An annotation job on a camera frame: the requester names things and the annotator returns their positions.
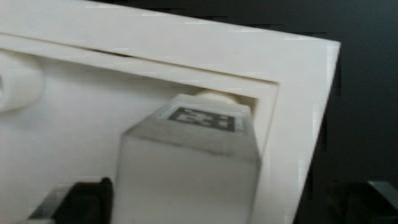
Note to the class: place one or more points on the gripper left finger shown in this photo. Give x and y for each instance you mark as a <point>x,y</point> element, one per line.
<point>77,204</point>

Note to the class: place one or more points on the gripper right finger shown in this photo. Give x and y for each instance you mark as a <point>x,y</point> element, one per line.
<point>363,203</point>

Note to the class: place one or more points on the white square tabletop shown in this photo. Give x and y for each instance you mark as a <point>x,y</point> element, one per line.
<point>70,107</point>

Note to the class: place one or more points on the white U-shaped fence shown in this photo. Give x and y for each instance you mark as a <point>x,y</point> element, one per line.
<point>255,62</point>

